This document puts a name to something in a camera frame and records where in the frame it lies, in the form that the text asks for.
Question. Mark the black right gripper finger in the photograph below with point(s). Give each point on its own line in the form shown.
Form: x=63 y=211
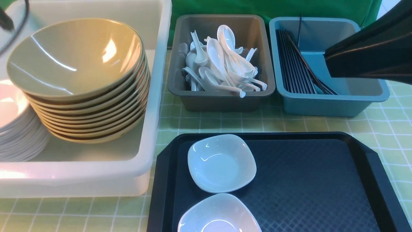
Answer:
x=382 y=50

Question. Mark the black serving tray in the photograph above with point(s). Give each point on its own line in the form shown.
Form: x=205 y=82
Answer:
x=305 y=182

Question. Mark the white spoon in bin top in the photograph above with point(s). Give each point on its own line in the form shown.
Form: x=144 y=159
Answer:
x=238 y=64

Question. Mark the grey spoon bin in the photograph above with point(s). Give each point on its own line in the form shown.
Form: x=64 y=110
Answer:
x=199 y=72

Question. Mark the top beige bowl in stack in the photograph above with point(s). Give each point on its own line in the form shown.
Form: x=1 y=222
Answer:
x=75 y=59

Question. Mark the green checkered tablecloth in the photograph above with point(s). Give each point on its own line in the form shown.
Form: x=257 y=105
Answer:
x=385 y=127

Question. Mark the white square dish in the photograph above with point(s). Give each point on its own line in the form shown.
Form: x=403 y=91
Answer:
x=219 y=213
x=221 y=164

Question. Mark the large white plastic tub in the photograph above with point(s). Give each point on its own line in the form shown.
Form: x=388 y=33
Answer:
x=116 y=168

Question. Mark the green backdrop cloth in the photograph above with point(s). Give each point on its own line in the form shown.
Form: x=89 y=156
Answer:
x=363 y=12

